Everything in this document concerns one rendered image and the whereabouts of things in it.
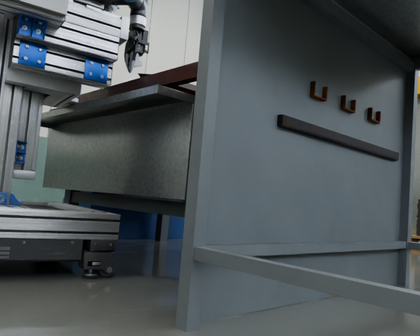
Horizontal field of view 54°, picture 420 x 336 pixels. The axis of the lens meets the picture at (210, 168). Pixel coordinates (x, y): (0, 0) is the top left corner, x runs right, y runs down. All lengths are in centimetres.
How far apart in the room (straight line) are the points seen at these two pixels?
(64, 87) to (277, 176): 92
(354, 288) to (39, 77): 136
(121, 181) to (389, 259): 121
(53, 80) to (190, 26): 938
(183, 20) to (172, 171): 951
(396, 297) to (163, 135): 113
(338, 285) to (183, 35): 1024
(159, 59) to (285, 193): 915
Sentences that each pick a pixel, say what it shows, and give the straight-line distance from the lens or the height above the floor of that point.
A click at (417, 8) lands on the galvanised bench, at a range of 174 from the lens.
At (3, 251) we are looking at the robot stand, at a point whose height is 10.
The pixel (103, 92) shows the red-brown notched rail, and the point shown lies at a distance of 218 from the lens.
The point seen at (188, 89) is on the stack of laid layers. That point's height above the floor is 81.
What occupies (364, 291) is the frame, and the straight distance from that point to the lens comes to 74.
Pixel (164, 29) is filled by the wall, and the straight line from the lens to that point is 1060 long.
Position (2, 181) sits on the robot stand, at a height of 31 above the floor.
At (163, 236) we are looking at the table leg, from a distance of 285.
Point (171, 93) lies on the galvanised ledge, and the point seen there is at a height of 66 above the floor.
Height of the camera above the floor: 31
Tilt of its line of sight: 4 degrees up
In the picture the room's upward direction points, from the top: 5 degrees clockwise
